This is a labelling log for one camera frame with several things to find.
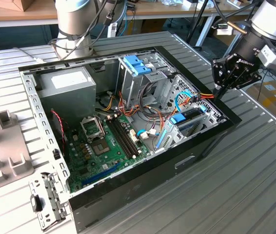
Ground short blue data wire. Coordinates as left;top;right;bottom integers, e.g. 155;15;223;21
136;129;158;141

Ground grey parts rack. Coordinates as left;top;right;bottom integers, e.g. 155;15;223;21
0;109;35;195

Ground wooden desk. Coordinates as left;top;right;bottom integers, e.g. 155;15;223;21
0;0;263;48

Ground black RAM slots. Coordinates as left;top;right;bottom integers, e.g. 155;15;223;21
106;115;140;159

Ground red yellow orange power wire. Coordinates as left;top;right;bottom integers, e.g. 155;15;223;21
158;89;217;132

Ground yellow black power wire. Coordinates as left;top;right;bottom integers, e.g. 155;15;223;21
98;90;116;112

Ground metal socket cover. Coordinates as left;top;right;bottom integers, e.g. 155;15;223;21
79;116;105;143

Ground orange red wire bundle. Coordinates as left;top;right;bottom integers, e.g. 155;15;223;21
117;91;141;119

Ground red black fan wire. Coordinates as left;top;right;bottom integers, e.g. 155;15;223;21
50;109;70;152

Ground black wire bundle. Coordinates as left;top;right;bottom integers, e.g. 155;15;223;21
139;80;165;117

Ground blue expansion slot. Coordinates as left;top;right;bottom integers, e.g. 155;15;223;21
80;161;122;188

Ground grey metal disk bay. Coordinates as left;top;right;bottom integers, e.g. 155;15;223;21
153;105;218;155

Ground grey metal drive cage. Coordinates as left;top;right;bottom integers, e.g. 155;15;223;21
115;54;176;110

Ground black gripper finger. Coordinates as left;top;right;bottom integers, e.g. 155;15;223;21
212;56;239;98
221;69;263;98

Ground green motherboard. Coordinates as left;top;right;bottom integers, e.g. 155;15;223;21
66;113;151;194

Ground CPU socket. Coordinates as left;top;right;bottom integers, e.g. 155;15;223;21
91;140;111;157

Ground grey power supply unit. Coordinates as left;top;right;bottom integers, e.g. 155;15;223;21
37;66;97;122

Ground hard disk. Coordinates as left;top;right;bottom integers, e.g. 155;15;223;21
156;106;208;151

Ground grey expansion slot retainer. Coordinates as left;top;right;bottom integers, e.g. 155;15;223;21
29;170;71;232

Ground black open PC case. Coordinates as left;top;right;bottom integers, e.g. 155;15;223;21
18;45;242;234

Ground large brown cardboard box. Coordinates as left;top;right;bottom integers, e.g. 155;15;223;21
246;81;276;125

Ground small brown cardboard box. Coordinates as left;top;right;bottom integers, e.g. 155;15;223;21
0;0;36;12

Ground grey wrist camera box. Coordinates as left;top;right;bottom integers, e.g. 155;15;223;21
258;44;276;74

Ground blue drive cage latch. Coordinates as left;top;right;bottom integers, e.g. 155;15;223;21
122;55;152;77

